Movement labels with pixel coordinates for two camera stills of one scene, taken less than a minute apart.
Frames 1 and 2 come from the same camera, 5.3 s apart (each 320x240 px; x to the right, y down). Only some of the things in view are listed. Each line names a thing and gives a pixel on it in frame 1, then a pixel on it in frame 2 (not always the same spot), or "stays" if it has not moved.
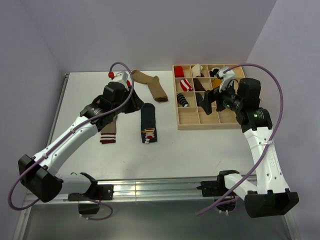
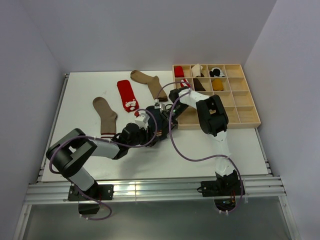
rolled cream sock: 196,70 stays
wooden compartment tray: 191,83 stays
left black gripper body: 131,105 to 142,137
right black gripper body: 225,98 to 175,112
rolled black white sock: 214,72 stays
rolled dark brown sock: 198,87 stays
